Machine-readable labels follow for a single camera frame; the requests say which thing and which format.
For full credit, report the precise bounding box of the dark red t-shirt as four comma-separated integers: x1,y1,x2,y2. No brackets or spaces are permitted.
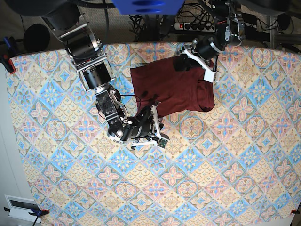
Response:
130,57,215,117

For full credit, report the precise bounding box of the metal table frame leg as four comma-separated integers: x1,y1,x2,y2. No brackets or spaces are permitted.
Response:
266,15,301,54

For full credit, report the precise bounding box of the orange clamp bottom right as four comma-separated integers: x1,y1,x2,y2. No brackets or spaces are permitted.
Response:
291,210,300,214

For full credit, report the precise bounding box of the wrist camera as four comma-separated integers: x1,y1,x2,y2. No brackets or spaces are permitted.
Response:
203,70,216,83
157,136,169,148

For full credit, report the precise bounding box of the red black clamp left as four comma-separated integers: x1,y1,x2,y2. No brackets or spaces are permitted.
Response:
0,54,16,74

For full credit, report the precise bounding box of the white wall outlet box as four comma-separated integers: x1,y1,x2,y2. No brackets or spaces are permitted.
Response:
4,194,39,211

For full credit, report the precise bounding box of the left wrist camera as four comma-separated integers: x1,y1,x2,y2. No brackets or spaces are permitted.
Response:
203,70,216,83

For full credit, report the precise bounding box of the patterned tablecloth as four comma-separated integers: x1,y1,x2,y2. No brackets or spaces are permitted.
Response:
5,47,301,226

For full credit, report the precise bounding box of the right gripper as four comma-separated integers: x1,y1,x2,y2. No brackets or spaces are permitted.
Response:
122,106,153,141

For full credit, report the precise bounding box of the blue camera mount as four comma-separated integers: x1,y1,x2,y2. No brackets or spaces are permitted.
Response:
112,0,185,15

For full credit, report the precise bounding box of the blue orange clamp bottom left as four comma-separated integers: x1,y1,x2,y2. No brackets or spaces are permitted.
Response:
4,207,49,223

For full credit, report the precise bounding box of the black round stool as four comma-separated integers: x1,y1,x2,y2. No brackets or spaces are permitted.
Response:
23,24,50,53

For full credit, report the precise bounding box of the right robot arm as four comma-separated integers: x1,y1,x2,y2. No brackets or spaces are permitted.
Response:
39,0,159,145

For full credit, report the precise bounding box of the blue clamp upper left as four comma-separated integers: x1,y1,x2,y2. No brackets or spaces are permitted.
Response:
3,36,16,57

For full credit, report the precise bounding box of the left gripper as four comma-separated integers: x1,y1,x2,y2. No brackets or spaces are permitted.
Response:
173,36,223,72

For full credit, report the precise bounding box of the white power strip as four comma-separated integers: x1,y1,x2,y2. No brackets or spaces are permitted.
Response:
174,22,215,32

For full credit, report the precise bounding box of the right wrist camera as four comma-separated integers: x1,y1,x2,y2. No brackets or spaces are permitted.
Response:
157,136,169,148

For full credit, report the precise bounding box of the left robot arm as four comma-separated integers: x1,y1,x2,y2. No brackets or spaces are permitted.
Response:
173,0,245,72

